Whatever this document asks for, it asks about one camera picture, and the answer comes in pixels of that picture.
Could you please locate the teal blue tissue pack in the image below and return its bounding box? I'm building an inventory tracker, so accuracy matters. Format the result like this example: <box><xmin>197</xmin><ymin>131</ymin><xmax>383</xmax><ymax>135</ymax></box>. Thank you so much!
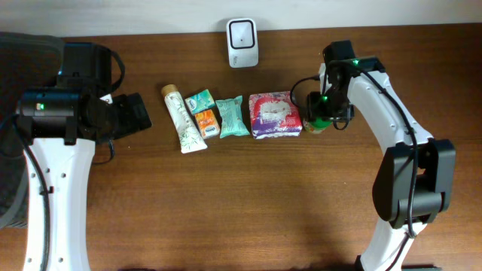
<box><xmin>185</xmin><ymin>89</ymin><xmax>215</xmax><ymax>115</ymax></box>

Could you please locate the orange tissue pack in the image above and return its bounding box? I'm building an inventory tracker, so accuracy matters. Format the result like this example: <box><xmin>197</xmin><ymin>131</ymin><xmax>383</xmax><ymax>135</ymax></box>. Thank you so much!
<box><xmin>194</xmin><ymin>109</ymin><xmax>221</xmax><ymax>139</ymax></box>

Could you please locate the grey plastic mesh basket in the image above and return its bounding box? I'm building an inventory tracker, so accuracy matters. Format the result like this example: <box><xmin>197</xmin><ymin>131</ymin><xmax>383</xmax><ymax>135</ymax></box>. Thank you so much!
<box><xmin>1</xmin><ymin>32</ymin><xmax>65</xmax><ymax>228</ymax></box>

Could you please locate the green lid jar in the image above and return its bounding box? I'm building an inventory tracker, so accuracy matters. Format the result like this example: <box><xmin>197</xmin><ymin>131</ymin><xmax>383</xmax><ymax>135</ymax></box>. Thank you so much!
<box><xmin>303</xmin><ymin>117</ymin><xmax>332</xmax><ymax>134</ymax></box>

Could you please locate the red purple tissue package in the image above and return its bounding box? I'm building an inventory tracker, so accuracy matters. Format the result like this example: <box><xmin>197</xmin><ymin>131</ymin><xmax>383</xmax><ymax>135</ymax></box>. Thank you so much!
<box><xmin>249</xmin><ymin>91</ymin><xmax>302</xmax><ymax>139</ymax></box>

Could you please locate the teal wet wipes pack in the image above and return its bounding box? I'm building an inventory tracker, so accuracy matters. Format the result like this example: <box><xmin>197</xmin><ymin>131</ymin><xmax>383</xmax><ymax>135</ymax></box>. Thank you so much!
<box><xmin>215</xmin><ymin>96</ymin><xmax>249</xmax><ymax>139</ymax></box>

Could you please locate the white bamboo print tube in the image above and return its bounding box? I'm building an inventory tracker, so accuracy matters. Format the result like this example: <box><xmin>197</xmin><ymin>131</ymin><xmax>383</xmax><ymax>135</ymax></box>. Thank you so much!
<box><xmin>161</xmin><ymin>84</ymin><xmax>207</xmax><ymax>154</ymax></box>

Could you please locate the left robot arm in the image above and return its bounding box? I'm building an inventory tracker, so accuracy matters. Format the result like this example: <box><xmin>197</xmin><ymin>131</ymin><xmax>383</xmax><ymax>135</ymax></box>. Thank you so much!
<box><xmin>14</xmin><ymin>43</ymin><xmax>152</xmax><ymax>270</ymax></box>

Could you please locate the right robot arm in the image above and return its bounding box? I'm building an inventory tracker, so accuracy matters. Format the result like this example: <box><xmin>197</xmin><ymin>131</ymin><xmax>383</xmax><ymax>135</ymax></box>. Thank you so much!
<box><xmin>304</xmin><ymin>40</ymin><xmax>456</xmax><ymax>270</ymax></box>

